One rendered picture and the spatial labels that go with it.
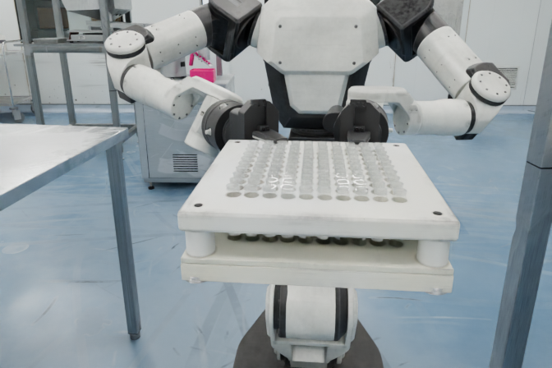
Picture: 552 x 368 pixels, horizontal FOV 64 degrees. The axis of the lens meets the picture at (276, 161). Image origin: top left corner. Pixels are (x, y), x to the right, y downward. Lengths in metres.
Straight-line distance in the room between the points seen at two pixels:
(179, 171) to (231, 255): 2.78
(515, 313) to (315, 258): 1.06
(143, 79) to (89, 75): 5.42
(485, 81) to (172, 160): 2.50
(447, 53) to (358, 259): 0.68
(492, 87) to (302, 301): 0.57
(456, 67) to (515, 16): 5.42
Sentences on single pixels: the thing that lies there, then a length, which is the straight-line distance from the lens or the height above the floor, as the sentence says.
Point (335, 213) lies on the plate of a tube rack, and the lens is 0.39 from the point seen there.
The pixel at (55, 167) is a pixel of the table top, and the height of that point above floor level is 0.82.
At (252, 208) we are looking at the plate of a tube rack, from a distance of 0.40.
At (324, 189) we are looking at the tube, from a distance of 0.43.
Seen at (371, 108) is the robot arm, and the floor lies 1.05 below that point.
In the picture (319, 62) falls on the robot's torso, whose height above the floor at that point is 1.08.
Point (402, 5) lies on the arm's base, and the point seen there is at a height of 1.20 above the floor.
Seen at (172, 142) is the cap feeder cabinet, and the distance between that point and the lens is 3.14.
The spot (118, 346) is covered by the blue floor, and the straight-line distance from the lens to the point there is 1.90.
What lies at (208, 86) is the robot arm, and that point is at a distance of 0.81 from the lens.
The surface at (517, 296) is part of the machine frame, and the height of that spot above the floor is 0.46.
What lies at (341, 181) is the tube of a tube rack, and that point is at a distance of 0.45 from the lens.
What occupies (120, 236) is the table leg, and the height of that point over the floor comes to 0.44.
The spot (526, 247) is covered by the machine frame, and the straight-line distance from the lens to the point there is 1.34.
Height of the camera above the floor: 1.17
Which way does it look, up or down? 18 degrees down
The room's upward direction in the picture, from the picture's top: straight up
